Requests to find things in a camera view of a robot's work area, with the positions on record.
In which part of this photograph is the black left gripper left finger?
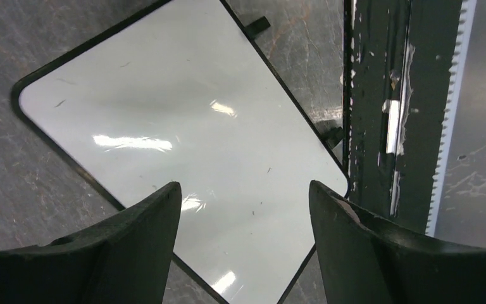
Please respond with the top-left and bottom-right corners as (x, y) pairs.
(0, 182), (182, 303)

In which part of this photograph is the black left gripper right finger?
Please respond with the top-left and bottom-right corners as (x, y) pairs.
(309, 180), (486, 303)

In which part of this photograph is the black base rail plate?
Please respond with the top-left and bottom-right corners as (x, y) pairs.
(343, 1), (462, 234)

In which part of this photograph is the small white whiteboard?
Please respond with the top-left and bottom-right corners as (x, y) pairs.
(11, 0), (349, 303)

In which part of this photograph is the toothed light blue strip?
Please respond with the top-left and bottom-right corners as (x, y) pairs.
(425, 0), (477, 237)

